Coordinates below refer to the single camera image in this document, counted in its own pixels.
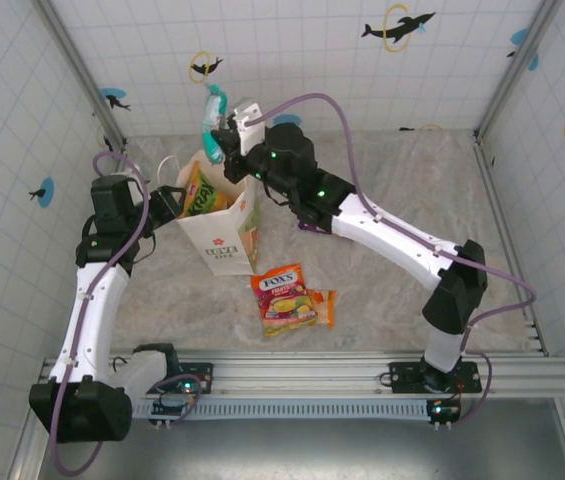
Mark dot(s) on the grey metal panel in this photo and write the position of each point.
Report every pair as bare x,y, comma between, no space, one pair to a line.
302,450

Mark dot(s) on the teal white snack packet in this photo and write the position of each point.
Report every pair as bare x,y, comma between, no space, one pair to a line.
213,115

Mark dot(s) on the blue patch wall sticker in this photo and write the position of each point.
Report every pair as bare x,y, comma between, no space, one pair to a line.
519,37

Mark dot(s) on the green black lettered snack bag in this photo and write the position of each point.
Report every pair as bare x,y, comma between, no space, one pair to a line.
207,197

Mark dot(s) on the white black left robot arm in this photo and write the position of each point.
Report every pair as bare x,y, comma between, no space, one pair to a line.
92,310

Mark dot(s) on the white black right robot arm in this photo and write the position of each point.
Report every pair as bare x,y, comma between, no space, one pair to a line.
397,240

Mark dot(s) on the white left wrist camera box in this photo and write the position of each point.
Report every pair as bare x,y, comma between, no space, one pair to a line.
249,125

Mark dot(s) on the blue oval fish wall sticker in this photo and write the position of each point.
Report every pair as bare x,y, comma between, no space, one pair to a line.
46,192

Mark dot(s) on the orange Fox's candy bag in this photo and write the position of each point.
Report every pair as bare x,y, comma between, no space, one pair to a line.
282,300

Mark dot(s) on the blue circle shark wall sticker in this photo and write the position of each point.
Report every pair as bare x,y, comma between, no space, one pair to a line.
114,97

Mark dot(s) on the white flower print paper bag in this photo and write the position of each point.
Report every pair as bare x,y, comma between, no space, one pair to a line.
222,235

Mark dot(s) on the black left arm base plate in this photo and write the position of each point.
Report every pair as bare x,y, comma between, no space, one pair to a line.
197,375

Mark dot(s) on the aluminium corner post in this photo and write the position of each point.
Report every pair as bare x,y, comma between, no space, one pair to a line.
517,70
79,70

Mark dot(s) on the aluminium mounting rail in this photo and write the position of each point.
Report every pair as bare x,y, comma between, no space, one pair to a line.
302,372

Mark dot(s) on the small orange clear snack packet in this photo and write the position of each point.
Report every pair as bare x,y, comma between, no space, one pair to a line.
323,307

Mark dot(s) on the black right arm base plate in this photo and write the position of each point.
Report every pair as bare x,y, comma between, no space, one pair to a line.
404,375

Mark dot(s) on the blue circle fish wall sticker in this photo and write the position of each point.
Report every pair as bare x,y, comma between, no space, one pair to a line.
289,120

